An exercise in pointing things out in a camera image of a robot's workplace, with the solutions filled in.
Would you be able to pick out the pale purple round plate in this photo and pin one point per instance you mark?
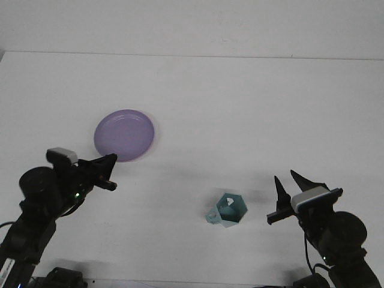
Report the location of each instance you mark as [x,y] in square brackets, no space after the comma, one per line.
[124,135]

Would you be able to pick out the pale blue faceted cup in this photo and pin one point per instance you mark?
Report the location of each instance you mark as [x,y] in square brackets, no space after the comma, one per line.
[231,210]

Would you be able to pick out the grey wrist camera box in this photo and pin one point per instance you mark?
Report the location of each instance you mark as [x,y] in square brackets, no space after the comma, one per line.
[61,154]
[309,198]

